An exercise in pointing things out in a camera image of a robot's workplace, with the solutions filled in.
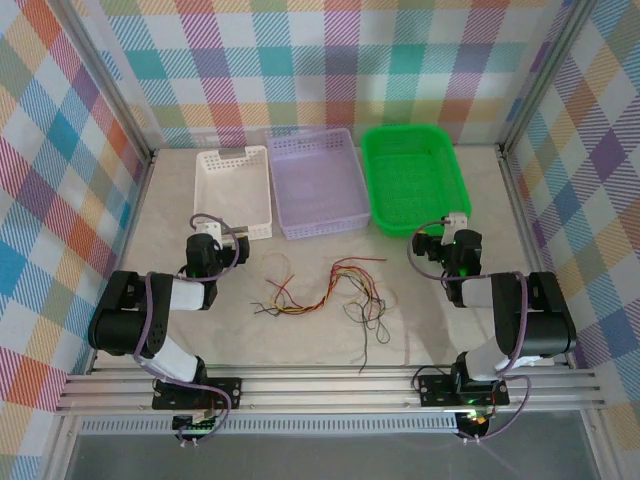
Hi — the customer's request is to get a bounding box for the white plastic basket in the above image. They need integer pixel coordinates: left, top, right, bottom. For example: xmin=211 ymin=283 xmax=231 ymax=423
xmin=193 ymin=144 xmax=274 ymax=242

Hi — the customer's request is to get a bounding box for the green plastic basket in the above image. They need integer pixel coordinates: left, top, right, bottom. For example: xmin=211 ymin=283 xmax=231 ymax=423
xmin=360 ymin=122 xmax=474 ymax=239

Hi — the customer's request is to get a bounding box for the purple plastic basket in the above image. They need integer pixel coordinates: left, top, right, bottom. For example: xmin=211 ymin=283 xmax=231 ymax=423
xmin=266 ymin=127 xmax=372 ymax=242

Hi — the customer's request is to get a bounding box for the small green circuit board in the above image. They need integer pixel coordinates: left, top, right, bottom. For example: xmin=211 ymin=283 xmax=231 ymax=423
xmin=172 ymin=413 xmax=221 ymax=436
xmin=457 ymin=409 xmax=494 ymax=435

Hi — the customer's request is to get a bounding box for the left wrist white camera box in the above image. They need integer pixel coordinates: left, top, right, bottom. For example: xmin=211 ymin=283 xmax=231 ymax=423
xmin=201 ymin=221 xmax=225 ymax=250

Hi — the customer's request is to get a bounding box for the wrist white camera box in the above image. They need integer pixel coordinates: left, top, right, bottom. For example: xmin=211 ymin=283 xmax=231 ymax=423
xmin=201 ymin=221 xmax=225 ymax=250
xmin=441 ymin=212 xmax=469 ymax=246

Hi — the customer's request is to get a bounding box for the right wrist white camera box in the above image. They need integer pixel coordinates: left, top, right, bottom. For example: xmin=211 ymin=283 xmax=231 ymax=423
xmin=441 ymin=212 xmax=469 ymax=246

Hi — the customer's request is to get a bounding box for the aluminium side rail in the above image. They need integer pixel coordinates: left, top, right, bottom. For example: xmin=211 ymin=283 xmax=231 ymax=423
xmin=87 ymin=147 xmax=159 ymax=376
xmin=497 ymin=144 xmax=574 ymax=369

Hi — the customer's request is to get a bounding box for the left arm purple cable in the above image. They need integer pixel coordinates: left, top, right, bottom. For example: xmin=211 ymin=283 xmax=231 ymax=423
xmin=132 ymin=213 xmax=240 ymax=446

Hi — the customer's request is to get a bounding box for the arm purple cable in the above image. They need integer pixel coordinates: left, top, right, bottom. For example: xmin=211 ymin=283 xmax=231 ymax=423
xmin=408 ymin=217 xmax=532 ymax=444
xmin=132 ymin=213 xmax=240 ymax=446

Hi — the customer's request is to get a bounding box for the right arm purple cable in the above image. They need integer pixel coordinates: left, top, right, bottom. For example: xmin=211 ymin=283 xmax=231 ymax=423
xmin=408 ymin=217 xmax=532 ymax=444

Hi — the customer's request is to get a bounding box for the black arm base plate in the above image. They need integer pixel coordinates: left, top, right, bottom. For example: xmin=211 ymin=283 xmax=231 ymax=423
xmin=152 ymin=377 xmax=243 ymax=412
xmin=417 ymin=373 xmax=511 ymax=407

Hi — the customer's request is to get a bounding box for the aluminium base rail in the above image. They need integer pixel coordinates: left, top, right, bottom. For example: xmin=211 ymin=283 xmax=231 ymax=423
xmin=53 ymin=366 xmax=604 ymax=416

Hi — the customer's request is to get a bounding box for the grey slotted cable duct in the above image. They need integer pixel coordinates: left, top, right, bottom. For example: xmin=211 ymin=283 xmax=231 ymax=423
xmin=78 ymin=417 xmax=461 ymax=437

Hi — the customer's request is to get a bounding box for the aluminium frame post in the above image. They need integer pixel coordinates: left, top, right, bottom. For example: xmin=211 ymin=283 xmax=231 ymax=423
xmin=497 ymin=0 xmax=604 ymax=151
xmin=52 ymin=0 xmax=157 ymax=164

